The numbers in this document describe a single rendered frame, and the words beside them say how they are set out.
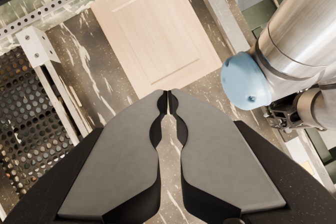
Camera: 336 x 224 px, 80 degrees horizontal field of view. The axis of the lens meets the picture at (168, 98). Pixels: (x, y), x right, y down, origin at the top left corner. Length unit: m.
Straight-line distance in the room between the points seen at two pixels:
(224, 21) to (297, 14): 0.55
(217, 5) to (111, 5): 0.36
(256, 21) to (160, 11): 0.36
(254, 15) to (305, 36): 0.67
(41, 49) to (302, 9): 0.71
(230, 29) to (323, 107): 0.43
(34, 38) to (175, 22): 0.46
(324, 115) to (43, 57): 0.74
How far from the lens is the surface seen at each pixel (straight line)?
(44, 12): 0.83
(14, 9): 0.90
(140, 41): 0.74
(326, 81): 0.37
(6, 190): 0.94
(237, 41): 0.74
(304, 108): 0.44
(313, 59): 0.23
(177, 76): 0.70
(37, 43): 0.79
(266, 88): 0.26
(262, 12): 0.89
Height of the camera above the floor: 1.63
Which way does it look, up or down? 34 degrees down
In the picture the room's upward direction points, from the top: 152 degrees clockwise
